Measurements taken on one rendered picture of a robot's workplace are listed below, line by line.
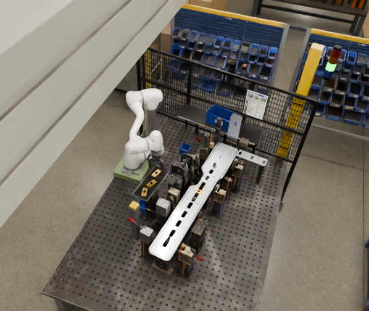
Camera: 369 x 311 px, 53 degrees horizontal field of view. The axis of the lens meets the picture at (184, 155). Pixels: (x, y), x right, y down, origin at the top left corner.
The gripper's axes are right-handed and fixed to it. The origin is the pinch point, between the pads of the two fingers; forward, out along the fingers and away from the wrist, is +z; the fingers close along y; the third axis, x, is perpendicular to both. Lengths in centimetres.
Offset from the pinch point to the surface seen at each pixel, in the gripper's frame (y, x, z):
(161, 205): 22.3, -19.7, 9.1
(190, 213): 40.8, -4.0, 20.1
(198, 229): 56, -14, 17
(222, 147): 18, 77, 20
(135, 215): 12.0, -38.7, 12.0
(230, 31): -79, 234, -7
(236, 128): 21, 91, 2
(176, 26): -148, 210, 2
